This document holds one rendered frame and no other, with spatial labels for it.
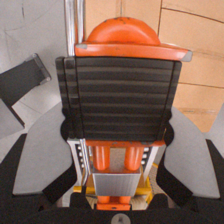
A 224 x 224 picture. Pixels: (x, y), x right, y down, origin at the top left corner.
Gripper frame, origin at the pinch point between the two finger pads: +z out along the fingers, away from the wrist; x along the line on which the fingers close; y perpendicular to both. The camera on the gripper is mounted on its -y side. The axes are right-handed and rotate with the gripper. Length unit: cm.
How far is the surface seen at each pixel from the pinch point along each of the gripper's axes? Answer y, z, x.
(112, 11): -16, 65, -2
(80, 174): 114, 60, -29
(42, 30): -11, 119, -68
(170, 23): -13, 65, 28
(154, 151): 75, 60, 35
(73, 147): 74, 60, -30
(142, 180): 73, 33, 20
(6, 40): -6, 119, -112
